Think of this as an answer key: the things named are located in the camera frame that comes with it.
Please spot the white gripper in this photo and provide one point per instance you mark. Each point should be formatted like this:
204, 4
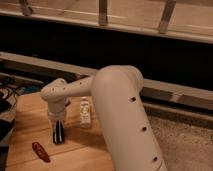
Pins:
54, 117

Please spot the black and white eraser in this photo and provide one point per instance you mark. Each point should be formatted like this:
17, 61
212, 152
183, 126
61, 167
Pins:
58, 133

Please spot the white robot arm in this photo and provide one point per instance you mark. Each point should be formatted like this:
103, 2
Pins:
115, 91

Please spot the white glue bottle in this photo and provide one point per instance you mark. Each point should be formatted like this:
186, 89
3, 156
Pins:
85, 113

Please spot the red pocket knife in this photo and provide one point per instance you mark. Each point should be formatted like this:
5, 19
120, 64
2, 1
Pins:
40, 152

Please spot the wooden board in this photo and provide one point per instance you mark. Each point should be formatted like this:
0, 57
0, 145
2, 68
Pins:
83, 149

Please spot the grey metal bracket left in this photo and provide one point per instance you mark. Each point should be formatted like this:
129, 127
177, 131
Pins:
25, 8

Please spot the grey metal bracket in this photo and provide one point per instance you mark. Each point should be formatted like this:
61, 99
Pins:
166, 16
25, 8
103, 18

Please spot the grey metal bracket middle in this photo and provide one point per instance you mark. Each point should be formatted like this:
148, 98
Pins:
103, 18

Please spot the grey metal bracket right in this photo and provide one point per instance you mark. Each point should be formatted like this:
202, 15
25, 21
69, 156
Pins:
166, 16

